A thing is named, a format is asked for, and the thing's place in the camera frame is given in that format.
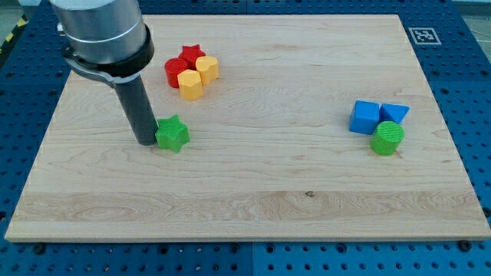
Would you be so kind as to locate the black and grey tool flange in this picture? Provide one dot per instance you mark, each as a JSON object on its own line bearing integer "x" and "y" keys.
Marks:
{"x": 115, "y": 73}

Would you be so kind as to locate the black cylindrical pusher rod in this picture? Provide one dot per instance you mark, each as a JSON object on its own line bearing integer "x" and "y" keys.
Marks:
{"x": 136, "y": 105}

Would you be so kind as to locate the green star block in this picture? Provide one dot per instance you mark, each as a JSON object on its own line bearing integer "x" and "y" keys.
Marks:
{"x": 171, "y": 134}

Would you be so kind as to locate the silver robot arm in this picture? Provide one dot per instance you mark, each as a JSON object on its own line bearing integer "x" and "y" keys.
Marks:
{"x": 109, "y": 42}

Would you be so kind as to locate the red star block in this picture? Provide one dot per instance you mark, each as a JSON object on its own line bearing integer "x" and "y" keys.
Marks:
{"x": 190, "y": 54}

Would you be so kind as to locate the red cylinder block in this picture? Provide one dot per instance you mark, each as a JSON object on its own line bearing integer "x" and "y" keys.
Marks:
{"x": 173, "y": 67}

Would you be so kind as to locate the yellow hexagon block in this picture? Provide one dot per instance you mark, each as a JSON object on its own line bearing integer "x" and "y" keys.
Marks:
{"x": 190, "y": 85}

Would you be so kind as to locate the yellow heart block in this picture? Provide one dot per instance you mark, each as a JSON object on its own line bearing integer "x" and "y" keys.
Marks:
{"x": 208, "y": 68}

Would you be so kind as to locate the wooden board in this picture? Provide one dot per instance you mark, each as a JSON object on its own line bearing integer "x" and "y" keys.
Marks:
{"x": 270, "y": 156}

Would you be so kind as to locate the blue cube block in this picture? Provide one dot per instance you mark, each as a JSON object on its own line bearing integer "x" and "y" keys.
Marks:
{"x": 364, "y": 117}

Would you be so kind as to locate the green cylinder block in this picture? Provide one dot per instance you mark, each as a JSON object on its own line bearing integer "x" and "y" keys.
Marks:
{"x": 387, "y": 137}

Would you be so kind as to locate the blue triangle block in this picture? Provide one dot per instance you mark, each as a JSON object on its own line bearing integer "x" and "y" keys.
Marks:
{"x": 393, "y": 112}

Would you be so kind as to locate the white fiducial marker tag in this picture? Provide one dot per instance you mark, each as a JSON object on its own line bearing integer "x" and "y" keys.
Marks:
{"x": 424, "y": 36}

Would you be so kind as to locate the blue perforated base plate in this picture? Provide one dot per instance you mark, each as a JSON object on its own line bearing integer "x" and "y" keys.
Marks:
{"x": 32, "y": 78}

